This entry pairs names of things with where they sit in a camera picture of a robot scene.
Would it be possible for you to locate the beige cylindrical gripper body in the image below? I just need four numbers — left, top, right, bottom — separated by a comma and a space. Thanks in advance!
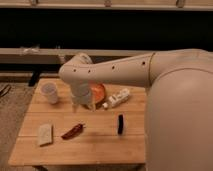
70, 83, 92, 105

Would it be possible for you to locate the black and white brush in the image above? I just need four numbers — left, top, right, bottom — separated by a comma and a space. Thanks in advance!
117, 114, 124, 135

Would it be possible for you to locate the translucent plastic cup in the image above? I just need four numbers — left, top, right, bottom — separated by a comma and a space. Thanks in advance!
40, 82, 58, 104

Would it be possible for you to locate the black floor cable left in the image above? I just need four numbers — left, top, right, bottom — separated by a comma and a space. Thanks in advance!
0, 83, 12, 98

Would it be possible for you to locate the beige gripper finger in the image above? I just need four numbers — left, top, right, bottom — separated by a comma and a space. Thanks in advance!
91, 102, 96, 111
72, 104, 77, 112

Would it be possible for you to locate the red chili pepper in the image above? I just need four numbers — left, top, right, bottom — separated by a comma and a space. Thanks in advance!
61, 124, 84, 140

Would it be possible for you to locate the white plastic bottle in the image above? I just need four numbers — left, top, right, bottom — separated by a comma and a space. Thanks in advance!
102, 88, 130, 109

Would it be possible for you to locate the long beige metal rail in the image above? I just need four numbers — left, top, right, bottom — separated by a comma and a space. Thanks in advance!
0, 47, 149, 64

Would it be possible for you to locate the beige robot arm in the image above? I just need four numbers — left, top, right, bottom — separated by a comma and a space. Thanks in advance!
59, 49, 213, 171

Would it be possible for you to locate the white sponge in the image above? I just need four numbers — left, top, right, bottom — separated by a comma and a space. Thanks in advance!
38, 124, 53, 146

